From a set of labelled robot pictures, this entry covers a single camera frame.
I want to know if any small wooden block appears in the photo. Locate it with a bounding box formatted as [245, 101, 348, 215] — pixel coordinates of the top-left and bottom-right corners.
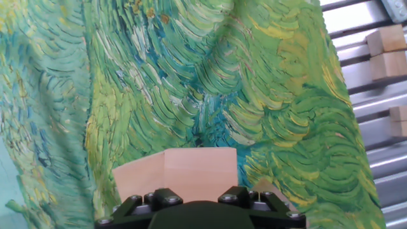
[389, 106, 407, 138]
[365, 24, 407, 82]

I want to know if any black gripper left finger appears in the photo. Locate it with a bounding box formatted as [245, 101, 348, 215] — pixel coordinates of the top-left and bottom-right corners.
[94, 187, 184, 229]

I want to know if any green blue painted cloth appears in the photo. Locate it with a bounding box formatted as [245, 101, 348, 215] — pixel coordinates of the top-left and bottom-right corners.
[0, 0, 387, 229]

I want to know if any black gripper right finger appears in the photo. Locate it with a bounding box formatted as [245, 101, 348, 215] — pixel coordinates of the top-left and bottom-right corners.
[217, 186, 307, 229]

